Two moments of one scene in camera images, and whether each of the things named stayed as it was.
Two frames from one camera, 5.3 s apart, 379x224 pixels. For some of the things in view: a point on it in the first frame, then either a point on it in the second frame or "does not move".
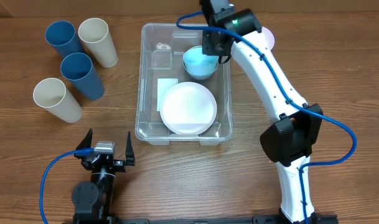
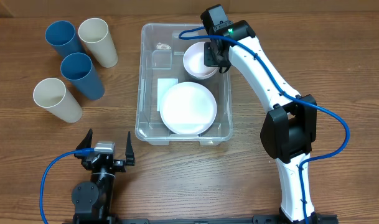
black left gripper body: [117, 163] does not move
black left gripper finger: [86, 142] does not move
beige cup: [51, 94] does not move
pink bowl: [269, 38] → [193, 61]
